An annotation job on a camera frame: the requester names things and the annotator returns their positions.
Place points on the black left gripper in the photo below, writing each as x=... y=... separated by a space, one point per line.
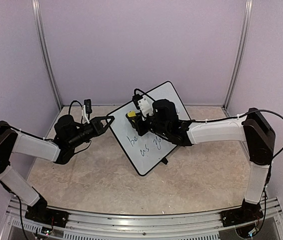
x=97 y=125

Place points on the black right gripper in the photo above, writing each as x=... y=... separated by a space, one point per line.
x=137 y=125

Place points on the yellow whiteboard eraser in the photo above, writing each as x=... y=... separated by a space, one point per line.
x=131 y=114

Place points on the black framed whiteboard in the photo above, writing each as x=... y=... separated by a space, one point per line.
x=145 y=152

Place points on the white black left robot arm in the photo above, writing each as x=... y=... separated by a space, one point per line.
x=68 y=136

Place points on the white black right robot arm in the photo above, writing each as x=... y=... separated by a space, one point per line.
x=161 y=119

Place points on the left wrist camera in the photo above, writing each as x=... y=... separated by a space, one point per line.
x=87 y=110

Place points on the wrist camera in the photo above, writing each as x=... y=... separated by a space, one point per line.
x=143 y=105
x=87 y=110

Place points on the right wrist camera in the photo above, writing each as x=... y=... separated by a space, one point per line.
x=143 y=105

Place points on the front aluminium rail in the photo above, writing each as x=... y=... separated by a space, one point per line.
x=84 y=225

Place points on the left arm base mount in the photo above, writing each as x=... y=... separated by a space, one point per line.
x=47 y=216

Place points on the left aluminium frame post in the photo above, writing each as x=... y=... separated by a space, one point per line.
x=36 y=8

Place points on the aluminium frame post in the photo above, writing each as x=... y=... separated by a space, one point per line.
x=36 y=8
x=239 y=54

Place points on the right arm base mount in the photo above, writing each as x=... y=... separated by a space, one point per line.
x=239 y=216

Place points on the right aluminium frame post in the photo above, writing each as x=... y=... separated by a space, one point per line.
x=239 y=54

